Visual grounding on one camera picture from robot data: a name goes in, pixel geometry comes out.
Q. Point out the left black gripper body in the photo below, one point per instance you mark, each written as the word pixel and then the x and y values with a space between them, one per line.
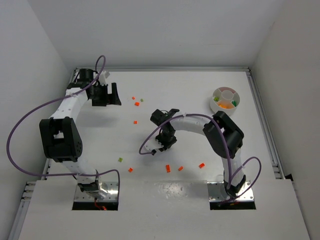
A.
pixel 106 94

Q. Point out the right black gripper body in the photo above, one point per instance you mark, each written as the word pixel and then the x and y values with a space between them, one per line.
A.
pixel 164 143

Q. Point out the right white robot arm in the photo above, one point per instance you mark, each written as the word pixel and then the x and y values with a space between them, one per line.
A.
pixel 223 135

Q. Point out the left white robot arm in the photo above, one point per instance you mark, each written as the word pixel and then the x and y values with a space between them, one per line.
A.
pixel 61 140

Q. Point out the yellow-orange legos in bowl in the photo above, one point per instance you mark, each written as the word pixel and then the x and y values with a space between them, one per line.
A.
pixel 225 105

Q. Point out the orange double lego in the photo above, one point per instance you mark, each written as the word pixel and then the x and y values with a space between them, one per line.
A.
pixel 168 168

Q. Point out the white divided bowl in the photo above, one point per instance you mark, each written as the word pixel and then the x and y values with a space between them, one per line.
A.
pixel 225 94

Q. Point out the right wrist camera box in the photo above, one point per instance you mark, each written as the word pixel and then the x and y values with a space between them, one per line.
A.
pixel 151 147

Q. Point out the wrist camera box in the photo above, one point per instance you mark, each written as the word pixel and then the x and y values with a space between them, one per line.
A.
pixel 151 147
pixel 103 77

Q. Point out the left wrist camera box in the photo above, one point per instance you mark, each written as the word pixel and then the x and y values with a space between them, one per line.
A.
pixel 103 77

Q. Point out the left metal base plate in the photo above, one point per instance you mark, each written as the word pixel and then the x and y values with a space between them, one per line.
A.
pixel 107 192

